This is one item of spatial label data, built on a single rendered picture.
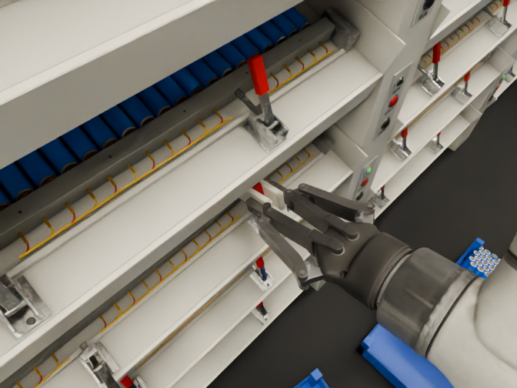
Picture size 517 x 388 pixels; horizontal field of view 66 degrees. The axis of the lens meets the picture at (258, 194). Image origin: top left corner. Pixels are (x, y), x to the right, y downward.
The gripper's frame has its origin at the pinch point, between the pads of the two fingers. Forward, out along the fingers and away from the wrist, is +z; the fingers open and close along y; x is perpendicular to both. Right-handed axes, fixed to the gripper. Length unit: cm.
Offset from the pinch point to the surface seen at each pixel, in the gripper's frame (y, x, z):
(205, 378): -17.4, -44.2, 8.2
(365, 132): 18.0, 0.0, -3.6
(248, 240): -3.1, -7.1, 0.4
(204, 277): -11.1, -7.0, 0.5
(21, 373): -32.7, -2.7, 3.3
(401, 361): 19, -63, -15
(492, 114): 114, -58, 9
